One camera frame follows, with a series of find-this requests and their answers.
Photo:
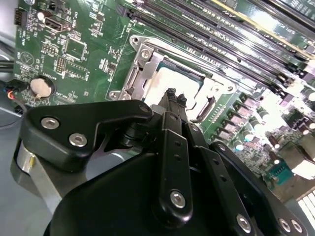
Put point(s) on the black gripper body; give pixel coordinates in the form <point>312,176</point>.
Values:
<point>110,201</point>

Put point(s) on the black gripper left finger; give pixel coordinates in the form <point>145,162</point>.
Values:
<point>73,115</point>

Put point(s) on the metal socket cover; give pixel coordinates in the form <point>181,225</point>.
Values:
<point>152,68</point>

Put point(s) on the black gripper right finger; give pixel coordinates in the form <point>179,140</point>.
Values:
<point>221,172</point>

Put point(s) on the silver CPU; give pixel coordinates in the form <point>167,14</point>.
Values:
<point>172,78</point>

